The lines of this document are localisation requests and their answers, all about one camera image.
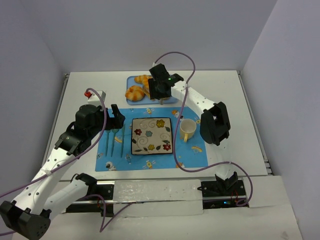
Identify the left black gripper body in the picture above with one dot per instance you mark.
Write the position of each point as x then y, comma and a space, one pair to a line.
112, 121

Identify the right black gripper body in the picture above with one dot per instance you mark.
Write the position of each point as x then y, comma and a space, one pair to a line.
159, 92

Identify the long striped croissant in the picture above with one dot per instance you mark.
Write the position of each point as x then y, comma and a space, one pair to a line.
145, 86

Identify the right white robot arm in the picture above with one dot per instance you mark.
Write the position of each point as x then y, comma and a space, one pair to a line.
214, 119

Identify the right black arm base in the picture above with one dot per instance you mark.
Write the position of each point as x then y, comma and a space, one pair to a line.
223, 193

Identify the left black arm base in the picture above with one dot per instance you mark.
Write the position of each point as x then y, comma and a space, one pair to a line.
93, 204

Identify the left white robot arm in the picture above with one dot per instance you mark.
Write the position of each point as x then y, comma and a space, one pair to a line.
30, 213

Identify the round twisted bread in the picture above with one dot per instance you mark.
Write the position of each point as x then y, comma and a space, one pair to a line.
134, 93

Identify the teal fork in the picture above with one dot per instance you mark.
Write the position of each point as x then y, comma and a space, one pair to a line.
107, 134

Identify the small croissant back left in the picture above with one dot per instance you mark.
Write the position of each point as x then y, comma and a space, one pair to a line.
141, 79

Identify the teal knife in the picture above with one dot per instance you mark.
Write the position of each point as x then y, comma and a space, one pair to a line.
123, 140

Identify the light blue tray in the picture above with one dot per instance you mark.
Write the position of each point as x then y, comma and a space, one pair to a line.
146, 101

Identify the blue cartoon placemat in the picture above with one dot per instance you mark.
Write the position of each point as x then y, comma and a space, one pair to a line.
190, 154

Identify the square floral ceramic plate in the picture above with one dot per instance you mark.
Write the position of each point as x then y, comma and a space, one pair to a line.
151, 136

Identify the cream yellow mug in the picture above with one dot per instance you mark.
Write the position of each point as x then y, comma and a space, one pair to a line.
187, 129

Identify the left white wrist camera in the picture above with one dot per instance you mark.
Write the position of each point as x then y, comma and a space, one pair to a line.
93, 98

